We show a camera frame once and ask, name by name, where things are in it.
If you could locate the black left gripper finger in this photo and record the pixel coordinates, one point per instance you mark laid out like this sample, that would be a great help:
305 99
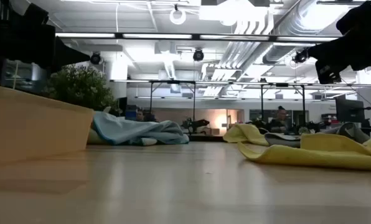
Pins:
67 56

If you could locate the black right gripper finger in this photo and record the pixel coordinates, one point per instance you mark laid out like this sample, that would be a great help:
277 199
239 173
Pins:
325 53

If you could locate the beige storage bin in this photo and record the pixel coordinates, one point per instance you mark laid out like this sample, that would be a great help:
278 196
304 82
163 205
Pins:
33 124

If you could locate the grey microfiber towel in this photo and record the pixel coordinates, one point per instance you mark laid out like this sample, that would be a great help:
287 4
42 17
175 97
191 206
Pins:
282 140

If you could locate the yellow microfiber towel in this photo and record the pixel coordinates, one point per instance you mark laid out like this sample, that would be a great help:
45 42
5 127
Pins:
313 155
244 133

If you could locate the black background robot arm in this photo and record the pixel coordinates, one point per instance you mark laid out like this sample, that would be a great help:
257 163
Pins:
198 123

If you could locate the light blue microfiber towel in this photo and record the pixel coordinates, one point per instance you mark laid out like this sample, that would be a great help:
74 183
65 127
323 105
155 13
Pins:
126 130

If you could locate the black ceiling spotlight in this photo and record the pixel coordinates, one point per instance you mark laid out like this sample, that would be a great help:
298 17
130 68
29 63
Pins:
198 55
300 56
95 58

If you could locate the artificial green potted plant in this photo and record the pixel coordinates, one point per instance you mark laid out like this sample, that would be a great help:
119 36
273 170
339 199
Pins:
79 87

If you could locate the black computer monitor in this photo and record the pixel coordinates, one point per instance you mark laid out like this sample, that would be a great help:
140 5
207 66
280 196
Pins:
349 110

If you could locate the person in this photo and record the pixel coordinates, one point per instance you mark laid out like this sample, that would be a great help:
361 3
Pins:
279 123
139 115

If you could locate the blue storage box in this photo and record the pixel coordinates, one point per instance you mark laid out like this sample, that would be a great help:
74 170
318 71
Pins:
131 112

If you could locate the cardboard box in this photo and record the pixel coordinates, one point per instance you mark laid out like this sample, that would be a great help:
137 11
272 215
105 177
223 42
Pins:
213 131

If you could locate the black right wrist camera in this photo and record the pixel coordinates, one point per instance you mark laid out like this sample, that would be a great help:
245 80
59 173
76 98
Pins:
327 73

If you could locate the black metal rack frame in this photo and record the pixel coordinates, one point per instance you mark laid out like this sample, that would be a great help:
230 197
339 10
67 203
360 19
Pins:
173 82
282 84

